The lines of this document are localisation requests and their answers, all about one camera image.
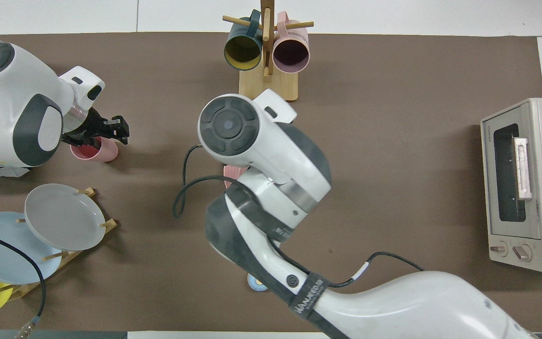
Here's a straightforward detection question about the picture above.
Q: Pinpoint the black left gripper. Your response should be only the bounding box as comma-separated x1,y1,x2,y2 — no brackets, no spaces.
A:
62,107,130,146

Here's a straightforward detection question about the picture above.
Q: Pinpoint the pink plastic cup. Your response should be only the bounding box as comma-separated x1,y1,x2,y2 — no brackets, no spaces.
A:
70,137,119,163

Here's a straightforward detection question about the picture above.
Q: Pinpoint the grey plate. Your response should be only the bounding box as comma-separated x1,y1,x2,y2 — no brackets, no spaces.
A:
24,184,107,251

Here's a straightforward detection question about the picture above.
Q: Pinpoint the large pink plate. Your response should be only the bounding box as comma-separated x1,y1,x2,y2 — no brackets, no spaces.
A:
223,164,253,190

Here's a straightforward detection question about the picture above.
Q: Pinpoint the wooden plate rack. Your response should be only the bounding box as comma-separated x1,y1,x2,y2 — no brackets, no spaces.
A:
0,187,118,302

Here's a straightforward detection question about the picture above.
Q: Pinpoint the dark green mug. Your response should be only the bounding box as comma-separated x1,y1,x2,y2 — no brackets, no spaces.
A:
224,9,263,71

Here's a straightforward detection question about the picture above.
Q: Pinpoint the wooden mug tree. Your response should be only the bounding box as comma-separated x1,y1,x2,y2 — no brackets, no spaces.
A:
223,0,314,102

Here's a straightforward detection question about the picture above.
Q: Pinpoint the light blue plate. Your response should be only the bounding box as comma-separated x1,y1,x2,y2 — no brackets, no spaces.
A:
0,211,63,285

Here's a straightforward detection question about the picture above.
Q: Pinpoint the pink mug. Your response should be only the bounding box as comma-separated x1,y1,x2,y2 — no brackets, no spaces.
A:
272,12,310,74

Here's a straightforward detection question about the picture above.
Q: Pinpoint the brown table mat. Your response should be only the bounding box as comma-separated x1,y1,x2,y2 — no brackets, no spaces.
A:
0,32,542,332

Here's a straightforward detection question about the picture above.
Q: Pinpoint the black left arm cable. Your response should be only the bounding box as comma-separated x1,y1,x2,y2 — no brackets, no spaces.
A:
0,229,46,339

